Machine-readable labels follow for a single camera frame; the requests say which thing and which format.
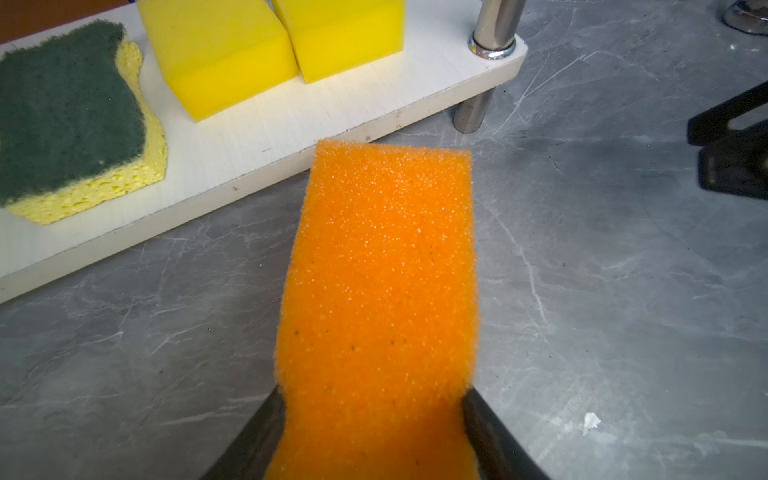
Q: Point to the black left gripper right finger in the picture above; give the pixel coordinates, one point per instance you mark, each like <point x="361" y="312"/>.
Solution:
<point x="499" y="454"/>

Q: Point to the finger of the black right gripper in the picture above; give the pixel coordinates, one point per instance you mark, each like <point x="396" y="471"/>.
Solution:
<point x="736" y="164"/>
<point x="713" y="124"/>

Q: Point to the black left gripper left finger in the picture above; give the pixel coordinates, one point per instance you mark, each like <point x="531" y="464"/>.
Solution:
<point x="249" y="455"/>

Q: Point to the orange sponge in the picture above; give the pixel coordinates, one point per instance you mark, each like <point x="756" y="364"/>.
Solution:
<point x="377" y="339"/>

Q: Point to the green wavy sponge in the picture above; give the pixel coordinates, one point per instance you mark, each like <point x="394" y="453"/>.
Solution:
<point x="75" y="128"/>

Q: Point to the yellow sponge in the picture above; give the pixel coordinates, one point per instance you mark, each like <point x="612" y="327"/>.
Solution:
<point x="330" y="37"/>
<point x="215" y="54"/>

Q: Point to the white two-tier shelf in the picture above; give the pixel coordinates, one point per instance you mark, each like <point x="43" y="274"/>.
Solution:
<point x="258" y="142"/>

